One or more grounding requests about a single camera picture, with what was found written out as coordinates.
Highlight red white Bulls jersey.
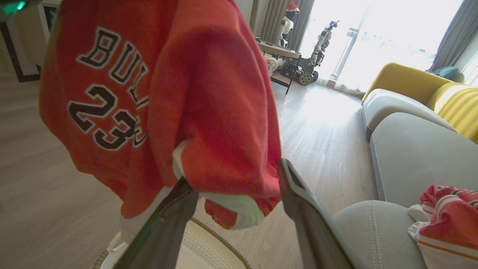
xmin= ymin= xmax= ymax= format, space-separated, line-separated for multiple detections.
xmin=39 ymin=0 xmax=283 ymax=245
xmin=407 ymin=183 xmax=478 ymax=269

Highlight grey sofa armrest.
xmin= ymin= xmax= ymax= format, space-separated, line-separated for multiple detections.
xmin=332 ymin=200 xmax=427 ymax=269

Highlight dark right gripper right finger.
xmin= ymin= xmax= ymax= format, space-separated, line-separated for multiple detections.
xmin=277 ymin=158 xmax=354 ymax=269

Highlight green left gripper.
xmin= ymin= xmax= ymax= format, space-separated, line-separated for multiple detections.
xmin=0 ymin=0 xmax=42 ymax=16

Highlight white sheer curtain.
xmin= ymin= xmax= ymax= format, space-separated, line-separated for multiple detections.
xmin=317 ymin=77 xmax=366 ymax=95

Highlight white humanoid robot santa hat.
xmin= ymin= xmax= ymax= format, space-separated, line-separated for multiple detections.
xmin=275 ymin=1 xmax=300 ymax=48

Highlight white framed picture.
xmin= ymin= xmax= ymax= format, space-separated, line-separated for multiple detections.
xmin=37 ymin=0 xmax=62 ymax=35

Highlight wooden table black legs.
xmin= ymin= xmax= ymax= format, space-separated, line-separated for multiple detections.
xmin=255 ymin=40 xmax=301 ymax=94

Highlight grey curtain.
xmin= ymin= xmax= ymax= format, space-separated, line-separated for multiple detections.
xmin=258 ymin=0 xmax=315 ymax=52
xmin=429 ymin=0 xmax=478 ymax=72

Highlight teal pillow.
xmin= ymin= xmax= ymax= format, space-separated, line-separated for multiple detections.
xmin=429 ymin=66 xmax=460 ymax=80

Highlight grey sofa seat cushion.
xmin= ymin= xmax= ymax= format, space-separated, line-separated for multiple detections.
xmin=362 ymin=88 xmax=457 ymax=140
xmin=370 ymin=112 xmax=478 ymax=208

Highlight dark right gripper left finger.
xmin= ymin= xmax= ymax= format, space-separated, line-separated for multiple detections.
xmin=113 ymin=177 xmax=199 ymax=269

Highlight white laundry basket brown rim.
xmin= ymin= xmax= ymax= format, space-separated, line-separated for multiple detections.
xmin=93 ymin=217 xmax=251 ymax=269

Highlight ribbed yellow sofa back cushion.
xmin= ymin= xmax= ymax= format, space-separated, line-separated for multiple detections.
xmin=426 ymin=83 xmax=478 ymax=143

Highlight dark framed picture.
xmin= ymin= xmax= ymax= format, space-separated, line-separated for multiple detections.
xmin=0 ymin=21 xmax=42 ymax=83

